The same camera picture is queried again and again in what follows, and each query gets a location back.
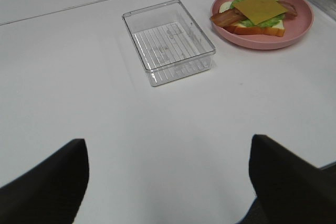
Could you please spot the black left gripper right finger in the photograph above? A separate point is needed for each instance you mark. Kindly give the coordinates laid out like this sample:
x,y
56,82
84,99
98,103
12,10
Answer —
x,y
288,189

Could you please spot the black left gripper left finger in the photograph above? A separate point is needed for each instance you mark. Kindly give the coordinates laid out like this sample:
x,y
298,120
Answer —
x,y
52,191

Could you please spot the white bread slice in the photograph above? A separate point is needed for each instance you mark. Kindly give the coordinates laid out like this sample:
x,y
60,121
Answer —
x,y
237,28

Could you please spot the green lettuce leaf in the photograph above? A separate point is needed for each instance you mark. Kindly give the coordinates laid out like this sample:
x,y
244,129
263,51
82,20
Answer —
x,y
268,23

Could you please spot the pink bacon strip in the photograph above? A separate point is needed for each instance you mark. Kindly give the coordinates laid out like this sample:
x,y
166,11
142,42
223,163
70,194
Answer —
x,y
291,10

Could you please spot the brown bacon strip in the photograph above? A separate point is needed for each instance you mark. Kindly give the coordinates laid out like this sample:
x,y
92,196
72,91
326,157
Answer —
x,y
227,17

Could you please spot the yellow cheese slice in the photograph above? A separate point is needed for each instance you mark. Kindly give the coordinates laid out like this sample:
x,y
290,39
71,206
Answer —
x,y
258,11

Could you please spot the pink round plate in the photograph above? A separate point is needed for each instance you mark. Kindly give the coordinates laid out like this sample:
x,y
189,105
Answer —
x,y
295,29

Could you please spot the clear plastic left tray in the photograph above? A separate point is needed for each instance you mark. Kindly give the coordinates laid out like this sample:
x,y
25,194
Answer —
x,y
169,42

